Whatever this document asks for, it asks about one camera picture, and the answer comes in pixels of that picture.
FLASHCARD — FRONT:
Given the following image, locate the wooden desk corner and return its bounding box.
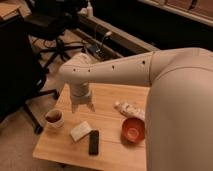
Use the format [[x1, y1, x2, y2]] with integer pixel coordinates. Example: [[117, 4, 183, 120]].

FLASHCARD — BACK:
[[0, 0, 30, 20]]

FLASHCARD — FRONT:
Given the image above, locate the power strip on floor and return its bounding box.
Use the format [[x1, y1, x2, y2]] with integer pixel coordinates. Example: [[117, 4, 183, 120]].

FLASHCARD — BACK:
[[87, 45, 115, 61]]

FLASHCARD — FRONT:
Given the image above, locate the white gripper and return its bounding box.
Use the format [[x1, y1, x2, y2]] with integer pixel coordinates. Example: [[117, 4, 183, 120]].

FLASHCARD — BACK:
[[69, 83, 95, 113]]

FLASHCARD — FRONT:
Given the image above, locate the dark office chair foreground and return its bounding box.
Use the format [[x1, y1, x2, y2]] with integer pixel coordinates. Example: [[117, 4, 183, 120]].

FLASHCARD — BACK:
[[0, 15, 59, 134]]

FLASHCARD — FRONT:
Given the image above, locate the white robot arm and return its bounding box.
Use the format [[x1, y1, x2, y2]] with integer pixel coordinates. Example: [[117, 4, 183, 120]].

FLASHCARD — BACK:
[[59, 47, 213, 171]]

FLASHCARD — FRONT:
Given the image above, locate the black remote control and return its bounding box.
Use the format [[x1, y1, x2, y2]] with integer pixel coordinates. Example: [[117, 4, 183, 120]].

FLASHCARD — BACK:
[[89, 130, 99, 155]]

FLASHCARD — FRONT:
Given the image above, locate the white sponge block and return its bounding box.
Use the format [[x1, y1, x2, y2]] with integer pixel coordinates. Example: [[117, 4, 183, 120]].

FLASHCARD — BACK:
[[70, 121, 92, 142]]

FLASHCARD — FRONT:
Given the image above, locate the orange ceramic bowl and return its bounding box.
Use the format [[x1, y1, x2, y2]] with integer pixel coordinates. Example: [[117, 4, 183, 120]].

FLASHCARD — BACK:
[[121, 117, 145, 143]]

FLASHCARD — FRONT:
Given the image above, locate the black office chair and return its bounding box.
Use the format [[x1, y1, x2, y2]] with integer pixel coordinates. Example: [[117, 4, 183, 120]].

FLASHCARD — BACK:
[[24, 0, 87, 72]]

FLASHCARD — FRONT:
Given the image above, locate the white spray bottle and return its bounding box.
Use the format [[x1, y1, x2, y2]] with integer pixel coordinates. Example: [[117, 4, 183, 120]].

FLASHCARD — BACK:
[[87, 0, 93, 17]]

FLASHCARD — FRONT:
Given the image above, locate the white mug with dark drink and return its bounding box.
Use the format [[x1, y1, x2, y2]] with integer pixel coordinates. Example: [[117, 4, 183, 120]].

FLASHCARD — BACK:
[[45, 109, 64, 128]]

